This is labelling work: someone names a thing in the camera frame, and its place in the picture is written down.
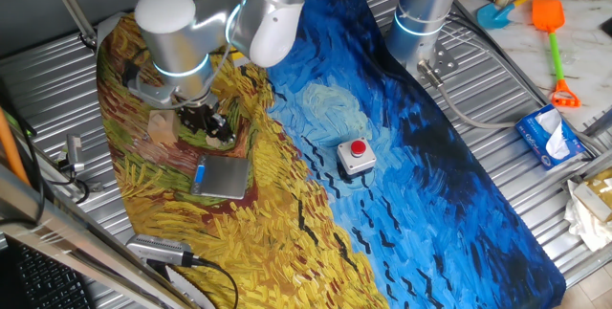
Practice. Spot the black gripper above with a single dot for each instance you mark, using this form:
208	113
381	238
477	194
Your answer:
198	117

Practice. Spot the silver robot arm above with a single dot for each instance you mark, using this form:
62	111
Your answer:
172	36

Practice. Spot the silver digital kitchen scale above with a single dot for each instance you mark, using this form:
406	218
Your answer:
225	177

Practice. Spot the large wooden block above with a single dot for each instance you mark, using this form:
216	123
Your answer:
162	134

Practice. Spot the small wooden peg piece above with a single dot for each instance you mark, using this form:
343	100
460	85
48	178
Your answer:
161	116

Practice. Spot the grey box red button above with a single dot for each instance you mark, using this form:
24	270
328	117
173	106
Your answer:
356	158

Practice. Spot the grey metal rod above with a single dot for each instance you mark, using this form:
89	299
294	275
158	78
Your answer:
67	0

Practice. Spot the orange pole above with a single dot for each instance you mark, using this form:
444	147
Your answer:
9	146

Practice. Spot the black computer keyboard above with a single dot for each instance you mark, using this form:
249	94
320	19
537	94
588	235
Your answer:
48	280

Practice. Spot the Van Gogh print table mat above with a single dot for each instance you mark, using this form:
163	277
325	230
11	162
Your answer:
430	204

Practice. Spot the blue tissue box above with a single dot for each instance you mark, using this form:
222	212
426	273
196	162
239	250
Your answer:
535	139

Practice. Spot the white crumpled cloth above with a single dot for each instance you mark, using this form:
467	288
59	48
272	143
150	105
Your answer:
585	232

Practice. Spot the yellow brown package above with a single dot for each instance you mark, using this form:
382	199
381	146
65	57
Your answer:
600	189

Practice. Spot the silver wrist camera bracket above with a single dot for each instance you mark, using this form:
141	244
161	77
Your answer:
153	94

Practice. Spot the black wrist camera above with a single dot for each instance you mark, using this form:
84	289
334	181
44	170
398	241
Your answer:
131	74

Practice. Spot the aluminium frame bar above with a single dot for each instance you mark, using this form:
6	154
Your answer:
72	242

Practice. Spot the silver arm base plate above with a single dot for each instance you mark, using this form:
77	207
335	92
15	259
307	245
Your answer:
444	60

